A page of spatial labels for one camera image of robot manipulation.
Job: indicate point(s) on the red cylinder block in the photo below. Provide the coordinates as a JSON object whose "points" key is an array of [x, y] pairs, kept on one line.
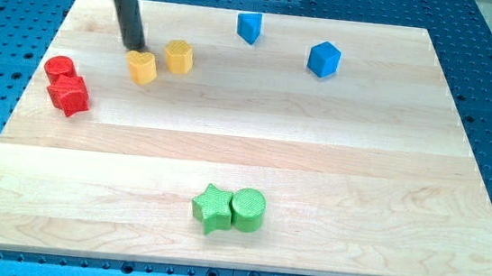
{"points": [[58, 66]]}

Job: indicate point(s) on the green cylinder block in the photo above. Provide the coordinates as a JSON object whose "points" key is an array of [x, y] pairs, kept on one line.
{"points": [[248, 207]]}

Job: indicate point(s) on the wooden board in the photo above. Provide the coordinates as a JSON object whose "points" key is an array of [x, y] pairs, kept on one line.
{"points": [[366, 172]]}

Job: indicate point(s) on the red star block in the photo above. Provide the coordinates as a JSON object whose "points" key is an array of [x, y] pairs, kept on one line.
{"points": [[69, 94]]}

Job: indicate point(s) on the yellow hexagon block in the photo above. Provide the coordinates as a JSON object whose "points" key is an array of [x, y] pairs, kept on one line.
{"points": [[179, 56]]}

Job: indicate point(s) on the blue cube block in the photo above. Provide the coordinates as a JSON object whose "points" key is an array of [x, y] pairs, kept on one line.
{"points": [[323, 59]]}

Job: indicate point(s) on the green star block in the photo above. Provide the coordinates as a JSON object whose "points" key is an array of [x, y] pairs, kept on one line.
{"points": [[213, 209]]}

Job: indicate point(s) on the blue triangle block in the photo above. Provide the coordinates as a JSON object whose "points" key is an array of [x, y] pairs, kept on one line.
{"points": [[249, 26]]}

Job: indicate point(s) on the yellow heart block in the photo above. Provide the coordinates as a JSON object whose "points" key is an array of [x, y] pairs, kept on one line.
{"points": [[142, 66]]}

